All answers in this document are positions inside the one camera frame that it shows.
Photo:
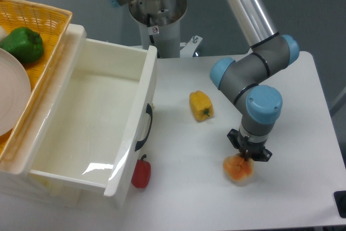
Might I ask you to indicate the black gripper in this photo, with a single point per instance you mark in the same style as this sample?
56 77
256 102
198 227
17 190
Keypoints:
249 146

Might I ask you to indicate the white object in basket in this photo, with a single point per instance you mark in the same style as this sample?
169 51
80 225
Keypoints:
3 33

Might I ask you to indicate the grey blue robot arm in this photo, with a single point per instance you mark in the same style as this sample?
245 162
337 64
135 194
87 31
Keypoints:
241 81

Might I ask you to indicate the black device at table edge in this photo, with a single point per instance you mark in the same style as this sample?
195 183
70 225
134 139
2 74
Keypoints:
340 199

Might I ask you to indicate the green bell pepper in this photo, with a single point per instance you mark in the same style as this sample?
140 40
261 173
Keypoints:
24 44

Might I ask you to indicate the red bell pepper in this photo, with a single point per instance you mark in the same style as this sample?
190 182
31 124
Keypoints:
142 173

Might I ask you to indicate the white drawer cabinet frame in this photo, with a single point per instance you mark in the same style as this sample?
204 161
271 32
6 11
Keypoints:
16 177

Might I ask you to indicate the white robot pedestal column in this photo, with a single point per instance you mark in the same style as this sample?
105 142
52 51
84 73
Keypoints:
159 26

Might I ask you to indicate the pale pink plate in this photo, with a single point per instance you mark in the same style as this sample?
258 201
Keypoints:
15 91

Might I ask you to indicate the white plastic drawer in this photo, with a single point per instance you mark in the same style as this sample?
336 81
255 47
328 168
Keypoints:
90 142

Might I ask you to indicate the yellow woven plastic basket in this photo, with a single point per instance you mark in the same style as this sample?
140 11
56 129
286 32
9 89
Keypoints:
51 24

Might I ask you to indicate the black drawer handle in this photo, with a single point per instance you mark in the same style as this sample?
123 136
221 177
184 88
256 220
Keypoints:
147 124

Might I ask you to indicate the yellow bell pepper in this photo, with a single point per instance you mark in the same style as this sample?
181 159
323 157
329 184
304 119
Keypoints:
200 105

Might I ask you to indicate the round orange bread roll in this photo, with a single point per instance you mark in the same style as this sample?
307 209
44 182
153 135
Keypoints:
238 169

